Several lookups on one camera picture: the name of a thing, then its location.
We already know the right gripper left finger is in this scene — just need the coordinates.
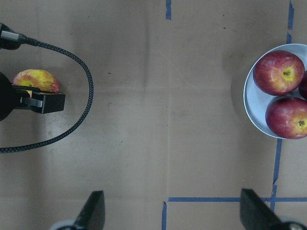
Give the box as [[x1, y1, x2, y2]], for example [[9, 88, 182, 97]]
[[51, 190, 106, 230]]

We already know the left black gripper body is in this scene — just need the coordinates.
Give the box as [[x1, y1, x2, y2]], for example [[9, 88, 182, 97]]
[[0, 72, 18, 121]]

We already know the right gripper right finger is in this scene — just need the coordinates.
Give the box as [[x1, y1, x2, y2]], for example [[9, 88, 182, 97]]
[[239, 188, 307, 230]]

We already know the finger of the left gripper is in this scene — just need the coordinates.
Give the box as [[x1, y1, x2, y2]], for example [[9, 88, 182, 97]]
[[12, 85, 66, 114]]

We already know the yellow-red apple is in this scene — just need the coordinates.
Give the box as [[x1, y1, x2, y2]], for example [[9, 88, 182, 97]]
[[12, 69, 59, 92]]

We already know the red apple on plate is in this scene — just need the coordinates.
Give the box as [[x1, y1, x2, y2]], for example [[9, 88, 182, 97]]
[[265, 97, 307, 139], [253, 50, 305, 96], [298, 71, 307, 100]]

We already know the light blue plate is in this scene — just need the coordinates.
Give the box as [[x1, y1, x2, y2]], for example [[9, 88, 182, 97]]
[[243, 44, 307, 138]]

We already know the black braided cable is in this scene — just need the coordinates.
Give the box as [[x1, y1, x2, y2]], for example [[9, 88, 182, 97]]
[[0, 23, 94, 154]]

